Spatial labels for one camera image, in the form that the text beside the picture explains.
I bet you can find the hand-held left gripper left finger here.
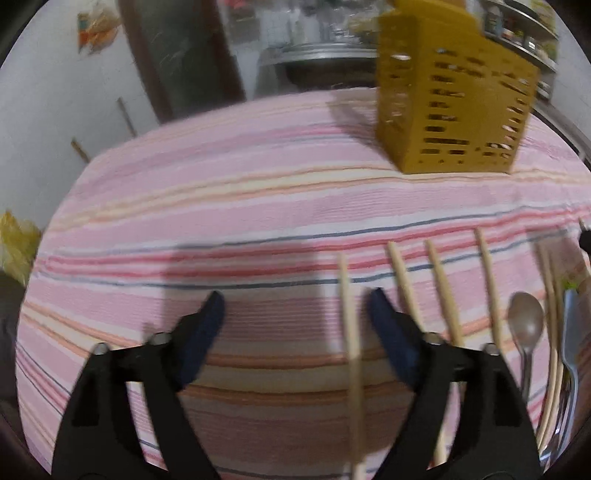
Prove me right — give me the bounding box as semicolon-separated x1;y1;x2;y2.
52;291;227;480

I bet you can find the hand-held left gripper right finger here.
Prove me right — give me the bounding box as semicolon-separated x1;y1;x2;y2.
367;288;543;480

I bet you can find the metal corner shelf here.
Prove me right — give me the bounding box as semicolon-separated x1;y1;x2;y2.
480;0;561;100

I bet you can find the orange plastic bag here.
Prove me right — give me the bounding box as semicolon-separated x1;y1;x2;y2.
76;2;123;56

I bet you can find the yellow perforated utensil holder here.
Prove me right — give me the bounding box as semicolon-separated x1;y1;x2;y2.
375;0;542;175

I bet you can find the yellow plastic bag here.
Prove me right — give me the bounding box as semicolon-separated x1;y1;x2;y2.
0;210;42;284

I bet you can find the metal spoon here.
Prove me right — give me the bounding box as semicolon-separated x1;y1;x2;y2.
507;292;546;404

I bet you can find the dark brown door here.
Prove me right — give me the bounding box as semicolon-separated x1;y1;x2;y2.
117;0;247;124

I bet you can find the pink striped tablecloth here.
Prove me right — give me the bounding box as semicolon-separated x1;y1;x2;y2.
14;88;591;480

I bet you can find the kitchen counter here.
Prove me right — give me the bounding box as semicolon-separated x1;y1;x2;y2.
256;43;384;100

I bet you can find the metal fork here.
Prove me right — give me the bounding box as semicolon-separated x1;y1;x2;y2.
538;288;583;467

